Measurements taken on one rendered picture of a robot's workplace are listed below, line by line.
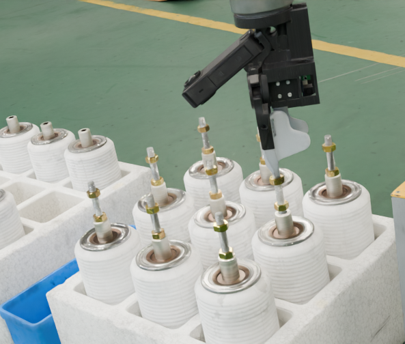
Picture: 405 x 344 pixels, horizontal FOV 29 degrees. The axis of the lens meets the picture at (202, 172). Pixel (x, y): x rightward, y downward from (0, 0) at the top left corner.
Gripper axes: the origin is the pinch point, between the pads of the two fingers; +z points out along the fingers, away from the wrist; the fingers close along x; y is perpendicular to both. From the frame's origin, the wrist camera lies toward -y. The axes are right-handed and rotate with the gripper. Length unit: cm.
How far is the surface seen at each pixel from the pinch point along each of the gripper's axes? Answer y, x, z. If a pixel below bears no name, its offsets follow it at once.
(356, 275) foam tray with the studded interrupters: 9.1, -1.4, 17.1
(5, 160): -57, 53, 15
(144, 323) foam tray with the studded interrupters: -19.3, -7.1, 17.1
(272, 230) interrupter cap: -1.1, 0.7, 9.8
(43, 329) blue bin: -38.5, 4.8, 24.2
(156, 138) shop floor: -36, 106, 35
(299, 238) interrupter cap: 2.3, -2.6, 9.7
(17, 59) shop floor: -110, 219, 35
